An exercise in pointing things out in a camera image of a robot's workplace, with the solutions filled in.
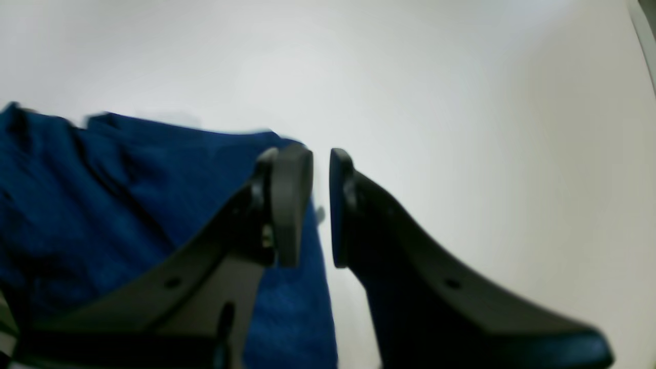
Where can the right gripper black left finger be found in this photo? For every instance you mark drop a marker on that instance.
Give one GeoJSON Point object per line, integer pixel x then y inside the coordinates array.
{"type": "Point", "coordinates": [193, 310]}

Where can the blue long-sleeve shirt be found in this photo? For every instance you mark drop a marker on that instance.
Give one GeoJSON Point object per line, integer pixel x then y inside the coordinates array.
{"type": "Point", "coordinates": [85, 210]}

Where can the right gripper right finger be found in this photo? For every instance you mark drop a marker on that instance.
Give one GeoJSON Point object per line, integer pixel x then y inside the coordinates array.
{"type": "Point", "coordinates": [430, 310]}

